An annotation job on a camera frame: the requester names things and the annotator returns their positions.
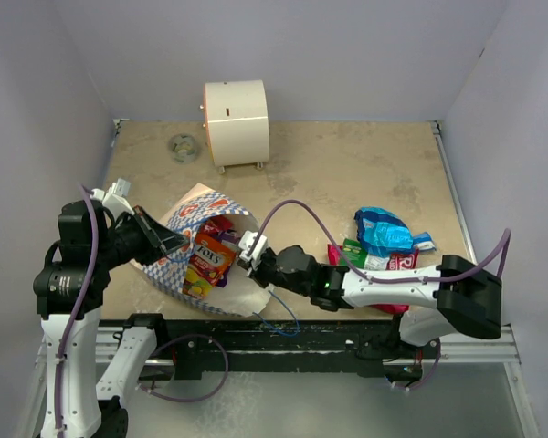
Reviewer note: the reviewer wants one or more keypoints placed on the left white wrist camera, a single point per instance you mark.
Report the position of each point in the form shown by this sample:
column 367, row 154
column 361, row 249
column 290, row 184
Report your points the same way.
column 114, row 199

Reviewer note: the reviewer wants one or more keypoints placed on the purple snack packet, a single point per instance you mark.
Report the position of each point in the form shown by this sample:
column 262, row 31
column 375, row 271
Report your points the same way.
column 229, row 239

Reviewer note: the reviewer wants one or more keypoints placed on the blue snack bar wrapper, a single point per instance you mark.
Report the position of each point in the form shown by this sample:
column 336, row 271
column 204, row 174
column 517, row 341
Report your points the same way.
column 423, row 242

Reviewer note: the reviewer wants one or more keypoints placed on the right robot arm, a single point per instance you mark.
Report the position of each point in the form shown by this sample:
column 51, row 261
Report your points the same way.
column 454, row 296

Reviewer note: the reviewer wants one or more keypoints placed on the blue gummy candy bag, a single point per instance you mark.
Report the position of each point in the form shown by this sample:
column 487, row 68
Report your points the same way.
column 382, row 233

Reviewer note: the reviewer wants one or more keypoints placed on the white cylindrical box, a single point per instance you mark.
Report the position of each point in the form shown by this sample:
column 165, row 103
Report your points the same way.
column 236, row 123

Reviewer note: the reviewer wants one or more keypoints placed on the red orange snack packet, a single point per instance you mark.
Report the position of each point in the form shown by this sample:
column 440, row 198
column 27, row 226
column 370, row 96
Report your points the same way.
column 216, row 225

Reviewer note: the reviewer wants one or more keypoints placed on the orange Fox's fruits candy bag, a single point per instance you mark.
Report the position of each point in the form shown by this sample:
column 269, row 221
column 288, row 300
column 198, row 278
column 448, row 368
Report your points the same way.
column 207, row 265

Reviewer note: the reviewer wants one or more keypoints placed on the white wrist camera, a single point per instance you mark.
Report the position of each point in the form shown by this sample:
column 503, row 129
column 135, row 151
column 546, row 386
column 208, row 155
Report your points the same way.
column 252, row 246
column 114, row 199

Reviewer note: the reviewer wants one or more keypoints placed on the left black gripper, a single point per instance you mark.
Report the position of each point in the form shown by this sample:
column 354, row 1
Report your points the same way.
column 168, row 239

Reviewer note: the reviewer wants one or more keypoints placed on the red chips bag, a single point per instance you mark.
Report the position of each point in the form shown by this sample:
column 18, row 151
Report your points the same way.
column 396, row 262

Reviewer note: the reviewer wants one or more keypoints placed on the clear tape roll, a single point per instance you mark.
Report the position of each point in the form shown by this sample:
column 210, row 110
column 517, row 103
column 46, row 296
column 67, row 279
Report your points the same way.
column 184, row 148

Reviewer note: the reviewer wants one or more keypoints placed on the blue checkered paper bag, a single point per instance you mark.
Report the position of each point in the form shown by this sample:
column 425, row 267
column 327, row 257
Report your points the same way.
column 241, row 297

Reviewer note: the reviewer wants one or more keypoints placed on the green snack bag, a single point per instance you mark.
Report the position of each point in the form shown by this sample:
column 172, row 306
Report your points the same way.
column 353, row 251

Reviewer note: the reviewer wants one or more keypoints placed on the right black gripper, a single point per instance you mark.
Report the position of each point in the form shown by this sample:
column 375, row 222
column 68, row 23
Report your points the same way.
column 257, row 274

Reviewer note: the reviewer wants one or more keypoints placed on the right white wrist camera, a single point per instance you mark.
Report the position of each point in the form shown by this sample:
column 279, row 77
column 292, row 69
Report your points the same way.
column 252, row 246

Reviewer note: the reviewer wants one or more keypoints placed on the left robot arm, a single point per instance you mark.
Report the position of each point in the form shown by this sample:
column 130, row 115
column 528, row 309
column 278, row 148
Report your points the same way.
column 70, row 291

